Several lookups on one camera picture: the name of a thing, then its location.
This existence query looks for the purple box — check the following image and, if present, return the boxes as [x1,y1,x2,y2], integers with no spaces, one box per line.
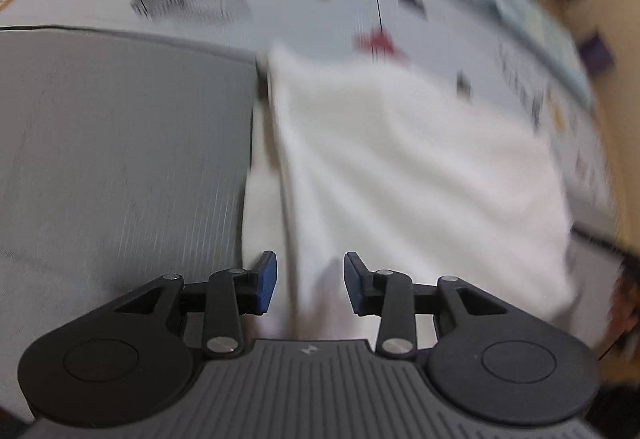
[578,31,615,77]

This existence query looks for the deer print bed sheet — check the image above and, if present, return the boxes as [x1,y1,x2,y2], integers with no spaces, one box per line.
[1,0,615,228]

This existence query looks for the white long-sleeve shirt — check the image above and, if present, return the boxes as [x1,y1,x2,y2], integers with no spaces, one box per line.
[242,44,576,341]

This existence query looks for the person's right hand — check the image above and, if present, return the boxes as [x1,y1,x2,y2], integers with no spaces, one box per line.
[608,270,639,350]

